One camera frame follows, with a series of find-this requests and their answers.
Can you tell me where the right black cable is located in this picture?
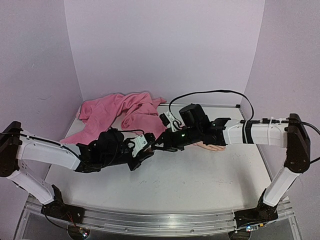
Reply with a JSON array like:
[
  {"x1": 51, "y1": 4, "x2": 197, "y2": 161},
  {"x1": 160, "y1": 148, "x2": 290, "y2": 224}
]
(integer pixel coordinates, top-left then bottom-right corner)
[{"x1": 168, "y1": 89, "x2": 255, "y2": 123}]

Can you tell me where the mannequin hand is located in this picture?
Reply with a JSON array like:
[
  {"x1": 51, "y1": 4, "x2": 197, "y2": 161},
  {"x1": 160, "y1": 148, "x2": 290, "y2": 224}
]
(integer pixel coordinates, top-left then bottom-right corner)
[{"x1": 194, "y1": 142, "x2": 226, "y2": 152}]

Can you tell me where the black cable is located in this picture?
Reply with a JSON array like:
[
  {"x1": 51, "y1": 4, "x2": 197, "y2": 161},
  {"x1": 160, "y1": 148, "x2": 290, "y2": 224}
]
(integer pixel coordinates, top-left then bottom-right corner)
[
  {"x1": 107, "y1": 127, "x2": 147, "y2": 137},
  {"x1": 168, "y1": 89, "x2": 255, "y2": 123}
]

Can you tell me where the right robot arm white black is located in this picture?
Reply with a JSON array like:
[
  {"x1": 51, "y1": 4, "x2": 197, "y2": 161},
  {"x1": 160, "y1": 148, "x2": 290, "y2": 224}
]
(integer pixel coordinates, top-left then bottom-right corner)
[{"x1": 152, "y1": 104, "x2": 311, "y2": 231}]

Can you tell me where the pink sweatshirt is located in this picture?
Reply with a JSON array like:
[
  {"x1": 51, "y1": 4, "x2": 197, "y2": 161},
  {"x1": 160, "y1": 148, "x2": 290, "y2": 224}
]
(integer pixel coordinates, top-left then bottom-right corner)
[{"x1": 60, "y1": 92, "x2": 166, "y2": 145}]

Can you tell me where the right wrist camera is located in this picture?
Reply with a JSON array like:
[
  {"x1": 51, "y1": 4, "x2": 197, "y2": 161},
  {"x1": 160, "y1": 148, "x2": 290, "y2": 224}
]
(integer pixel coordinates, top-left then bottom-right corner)
[{"x1": 159, "y1": 111, "x2": 183, "y2": 133}]

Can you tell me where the left black cable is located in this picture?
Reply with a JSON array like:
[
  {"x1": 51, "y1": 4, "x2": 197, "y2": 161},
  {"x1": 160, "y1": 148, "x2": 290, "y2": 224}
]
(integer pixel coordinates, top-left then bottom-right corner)
[{"x1": 107, "y1": 127, "x2": 147, "y2": 137}]

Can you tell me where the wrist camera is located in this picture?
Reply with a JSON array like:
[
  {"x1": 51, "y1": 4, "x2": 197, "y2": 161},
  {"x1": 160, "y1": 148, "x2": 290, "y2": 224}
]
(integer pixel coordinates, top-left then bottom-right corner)
[
  {"x1": 129, "y1": 134, "x2": 148, "y2": 158},
  {"x1": 159, "y1": 111, "x2": 183, "y2": 133}
]

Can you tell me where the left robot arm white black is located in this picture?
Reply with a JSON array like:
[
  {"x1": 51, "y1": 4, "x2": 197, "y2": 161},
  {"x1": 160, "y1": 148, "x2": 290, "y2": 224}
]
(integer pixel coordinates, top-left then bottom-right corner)
[{"x1": 0, "y1": 121, "x2": 156, "y2": 219}]

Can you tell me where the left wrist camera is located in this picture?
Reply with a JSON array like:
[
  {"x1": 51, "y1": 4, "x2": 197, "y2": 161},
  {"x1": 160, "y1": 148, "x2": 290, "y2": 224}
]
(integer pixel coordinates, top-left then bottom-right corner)
[{"x1": 129, "y1": 134, "x2": 148, "y2": 158}]

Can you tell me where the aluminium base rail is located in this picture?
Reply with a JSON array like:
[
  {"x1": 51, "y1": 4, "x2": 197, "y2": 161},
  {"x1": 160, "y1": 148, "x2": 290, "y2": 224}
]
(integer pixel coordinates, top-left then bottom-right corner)
[{"x1": 24, "y1": 199, "x2": 293, "y2": 232}]

